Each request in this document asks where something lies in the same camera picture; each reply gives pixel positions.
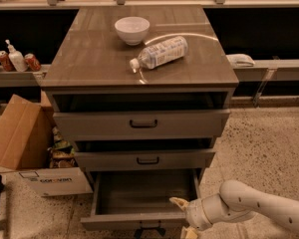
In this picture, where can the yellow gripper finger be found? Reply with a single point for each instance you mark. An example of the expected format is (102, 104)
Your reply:
(179, 202)
(188, 233)

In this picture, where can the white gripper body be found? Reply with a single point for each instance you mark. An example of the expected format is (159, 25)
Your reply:
(193, 212)

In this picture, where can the grey bottom drawer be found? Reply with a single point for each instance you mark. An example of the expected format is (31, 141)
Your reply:
(139, 199)

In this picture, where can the grey drawer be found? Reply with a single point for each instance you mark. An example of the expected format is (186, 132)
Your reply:
(141, 125)
(144, 160)
(139, 199)

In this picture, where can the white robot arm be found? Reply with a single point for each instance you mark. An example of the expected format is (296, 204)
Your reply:
(236, 202)

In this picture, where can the grey middle drawer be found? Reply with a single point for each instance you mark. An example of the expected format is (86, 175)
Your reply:
(144, 160)

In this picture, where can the grey top drawer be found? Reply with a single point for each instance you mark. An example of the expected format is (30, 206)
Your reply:
(141, 125)

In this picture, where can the grey drawer cabinet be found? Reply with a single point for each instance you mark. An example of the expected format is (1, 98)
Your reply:
(91, 72)

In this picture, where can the snack bags in box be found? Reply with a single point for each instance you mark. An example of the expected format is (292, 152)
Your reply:
(61, 152)

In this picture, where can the clear plastic water bottle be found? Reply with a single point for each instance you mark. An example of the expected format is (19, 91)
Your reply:
(159, 54)

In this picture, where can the white folded cloth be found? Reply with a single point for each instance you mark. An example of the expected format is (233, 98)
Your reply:
(240, 60)

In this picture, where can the brown cardboard box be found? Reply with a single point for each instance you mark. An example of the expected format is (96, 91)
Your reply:
(25, 136)

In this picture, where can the white ceramic bowl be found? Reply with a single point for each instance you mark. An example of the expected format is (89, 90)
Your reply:
(132, 30)

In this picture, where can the red soda can right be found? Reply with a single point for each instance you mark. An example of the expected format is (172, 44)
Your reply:
(32, 62)

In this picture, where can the red soda can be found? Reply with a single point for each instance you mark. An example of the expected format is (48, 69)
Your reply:
(32, 62)
(5, 62)

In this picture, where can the white pump dispenser bottle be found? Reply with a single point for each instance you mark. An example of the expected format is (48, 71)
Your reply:
(16, 58)

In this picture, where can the red soda can left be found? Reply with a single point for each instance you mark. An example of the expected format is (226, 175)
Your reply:
(5, 62)

